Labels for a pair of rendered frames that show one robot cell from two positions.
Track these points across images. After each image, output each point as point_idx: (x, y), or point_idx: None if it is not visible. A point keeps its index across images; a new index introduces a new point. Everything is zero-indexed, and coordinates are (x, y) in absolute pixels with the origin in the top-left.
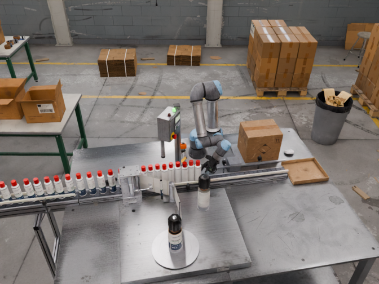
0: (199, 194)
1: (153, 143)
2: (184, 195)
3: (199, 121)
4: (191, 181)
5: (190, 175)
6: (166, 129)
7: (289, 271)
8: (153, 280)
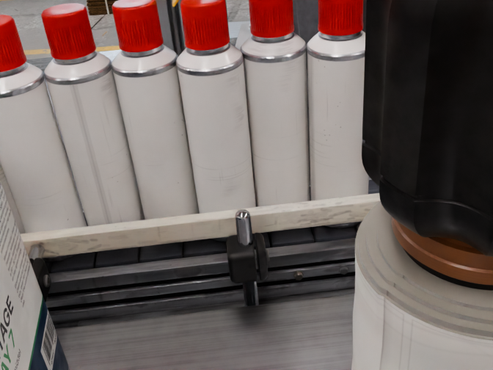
0: (386, 363)
1: (110, 57)
2: (200, 345)
3: None
4: (282, 208)
5: (276, 149)
6: None
7: None
8: None
